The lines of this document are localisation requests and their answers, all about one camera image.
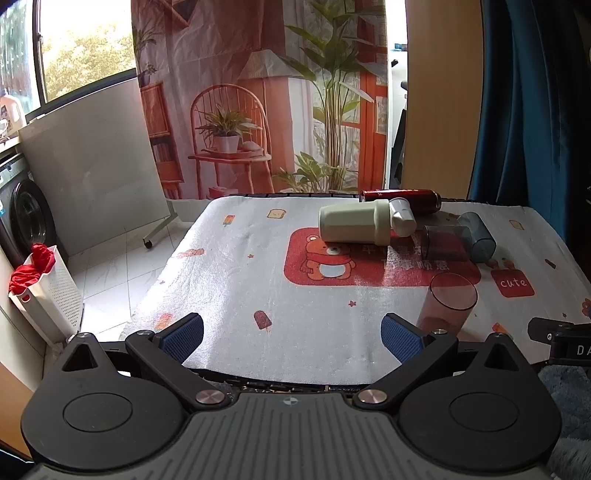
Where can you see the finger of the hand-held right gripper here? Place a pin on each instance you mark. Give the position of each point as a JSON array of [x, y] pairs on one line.
[[540, 328]]

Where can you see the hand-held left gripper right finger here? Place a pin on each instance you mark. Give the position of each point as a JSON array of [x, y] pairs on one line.
[[399, 339]]

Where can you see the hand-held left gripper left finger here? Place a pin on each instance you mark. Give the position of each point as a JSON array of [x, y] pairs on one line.
[[182, 334]]

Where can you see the brown transparent cup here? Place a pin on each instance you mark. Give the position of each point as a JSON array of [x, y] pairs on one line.
[[450, 295]]

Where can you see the blue transparent cup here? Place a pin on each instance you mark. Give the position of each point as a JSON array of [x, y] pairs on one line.
[[482, 240]]

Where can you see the grey transparent cup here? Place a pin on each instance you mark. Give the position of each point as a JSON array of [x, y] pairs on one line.
[[445, 242]]

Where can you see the small white cup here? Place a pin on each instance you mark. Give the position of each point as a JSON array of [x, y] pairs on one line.
[[404, 219]]

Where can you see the cream green cup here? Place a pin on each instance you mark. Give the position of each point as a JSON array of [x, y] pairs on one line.
[[351, 224]]

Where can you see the blue fluffy rug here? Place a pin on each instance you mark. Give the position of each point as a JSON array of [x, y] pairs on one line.
[[570, 415]]

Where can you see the white printed bear blanket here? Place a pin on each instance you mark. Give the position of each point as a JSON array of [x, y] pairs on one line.
[[258, 267]]

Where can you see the white laundry basket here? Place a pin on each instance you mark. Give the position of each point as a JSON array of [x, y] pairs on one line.
[[51, 300]]

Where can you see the red drink can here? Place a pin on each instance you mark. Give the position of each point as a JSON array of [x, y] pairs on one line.
[[401, 196]]

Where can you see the red cloth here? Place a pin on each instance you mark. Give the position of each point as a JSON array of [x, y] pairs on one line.
[[32, 270]]

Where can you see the grey washing machine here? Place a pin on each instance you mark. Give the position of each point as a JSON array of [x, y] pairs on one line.
[[23, 217]]

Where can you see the white board on wheels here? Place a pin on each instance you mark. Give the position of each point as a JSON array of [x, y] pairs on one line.
[[92, 152]]

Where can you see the blue curtain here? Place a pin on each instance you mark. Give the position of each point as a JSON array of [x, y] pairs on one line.
[[531, 101]]

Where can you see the wooden panel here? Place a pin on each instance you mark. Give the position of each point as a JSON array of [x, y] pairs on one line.
[[438, 92]]

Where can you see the printed plant backdrop cloth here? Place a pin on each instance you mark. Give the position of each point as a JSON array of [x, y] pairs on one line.
[[258, 92]]

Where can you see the white plastic jug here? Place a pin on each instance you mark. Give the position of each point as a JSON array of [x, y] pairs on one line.
[[11, 113]]

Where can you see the window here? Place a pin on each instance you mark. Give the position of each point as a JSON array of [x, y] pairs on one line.
[[69, 46]]

